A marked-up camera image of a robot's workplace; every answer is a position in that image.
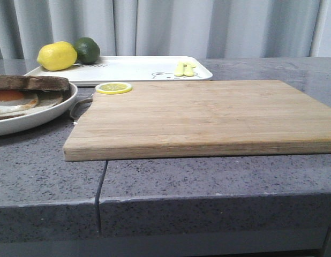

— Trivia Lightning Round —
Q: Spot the metal cutting board handle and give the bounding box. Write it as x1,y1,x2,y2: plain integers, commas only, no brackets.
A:
69,94,93,126

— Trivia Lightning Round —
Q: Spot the wooden cutting board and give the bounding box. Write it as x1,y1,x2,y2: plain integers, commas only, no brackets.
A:
63,80,331,161

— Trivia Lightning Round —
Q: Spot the lemon slice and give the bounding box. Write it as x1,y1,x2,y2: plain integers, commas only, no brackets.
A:
95,82,132,94

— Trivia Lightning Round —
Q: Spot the yellow lemon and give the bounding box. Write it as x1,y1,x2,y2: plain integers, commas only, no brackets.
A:
36,41,77,71

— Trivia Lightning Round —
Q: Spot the white rectangular tray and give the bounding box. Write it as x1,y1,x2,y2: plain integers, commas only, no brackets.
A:
27,56,213,87

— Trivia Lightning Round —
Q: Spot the grey curtain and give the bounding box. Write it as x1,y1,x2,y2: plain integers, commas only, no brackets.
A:
0,1,331,59

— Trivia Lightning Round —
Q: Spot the yellow-green plastic fork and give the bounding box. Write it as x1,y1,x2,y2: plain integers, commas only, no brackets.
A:
174,62,185,77

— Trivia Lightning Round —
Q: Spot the fried egg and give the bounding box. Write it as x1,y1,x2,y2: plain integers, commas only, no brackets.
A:
0,90,39,115

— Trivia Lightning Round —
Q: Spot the white round plate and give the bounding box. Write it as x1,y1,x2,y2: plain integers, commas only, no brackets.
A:
0,83,78,136

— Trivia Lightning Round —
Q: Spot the green lime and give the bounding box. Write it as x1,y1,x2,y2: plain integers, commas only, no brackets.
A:
74,37,101,64

